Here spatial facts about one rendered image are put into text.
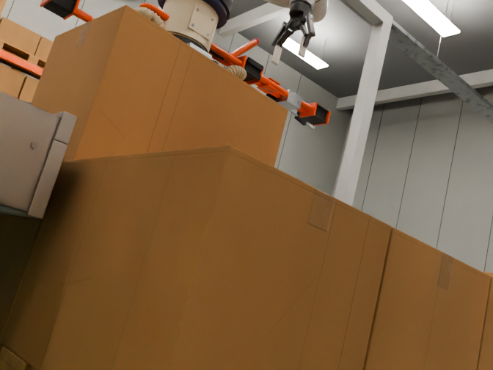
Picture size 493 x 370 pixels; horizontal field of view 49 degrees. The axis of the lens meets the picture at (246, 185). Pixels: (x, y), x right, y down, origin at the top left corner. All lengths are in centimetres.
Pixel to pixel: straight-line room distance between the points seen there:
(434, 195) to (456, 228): 97
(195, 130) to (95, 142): 29
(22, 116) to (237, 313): 56
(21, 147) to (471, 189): 1136
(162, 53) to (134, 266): 70
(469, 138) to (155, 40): 1145
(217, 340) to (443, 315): 57
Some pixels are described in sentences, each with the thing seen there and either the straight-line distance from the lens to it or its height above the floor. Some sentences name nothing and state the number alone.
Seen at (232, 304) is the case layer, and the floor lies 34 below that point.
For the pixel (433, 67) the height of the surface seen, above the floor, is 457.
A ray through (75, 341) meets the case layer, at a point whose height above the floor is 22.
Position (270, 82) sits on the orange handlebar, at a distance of 185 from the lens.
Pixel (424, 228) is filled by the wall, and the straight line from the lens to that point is 1236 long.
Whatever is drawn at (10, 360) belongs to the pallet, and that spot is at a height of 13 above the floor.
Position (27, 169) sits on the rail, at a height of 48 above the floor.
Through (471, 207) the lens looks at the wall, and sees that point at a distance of 1196.
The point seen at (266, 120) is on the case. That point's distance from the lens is 161.
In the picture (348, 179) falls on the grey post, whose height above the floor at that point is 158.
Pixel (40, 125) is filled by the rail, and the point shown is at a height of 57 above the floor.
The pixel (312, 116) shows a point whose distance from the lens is 198.
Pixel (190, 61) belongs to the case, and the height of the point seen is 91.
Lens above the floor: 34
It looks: 12 degrees up
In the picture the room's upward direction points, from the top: 15 degrees clockwise
